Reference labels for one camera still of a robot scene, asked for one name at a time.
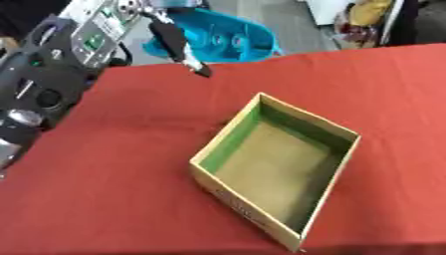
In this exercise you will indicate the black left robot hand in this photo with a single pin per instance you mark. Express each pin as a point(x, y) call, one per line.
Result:
point(173, 40)

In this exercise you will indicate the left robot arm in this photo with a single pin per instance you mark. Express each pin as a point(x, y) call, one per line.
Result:
point(55, 63)

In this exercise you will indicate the tan cardboard box green inside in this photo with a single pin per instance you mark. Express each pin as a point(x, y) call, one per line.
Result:
point(273, 166)

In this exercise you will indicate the blue plastic chair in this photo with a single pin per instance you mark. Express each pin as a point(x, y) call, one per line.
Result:
point(226, 38)

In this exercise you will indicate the pile of colourful items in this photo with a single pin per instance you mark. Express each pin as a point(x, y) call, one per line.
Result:
point(363, 23)

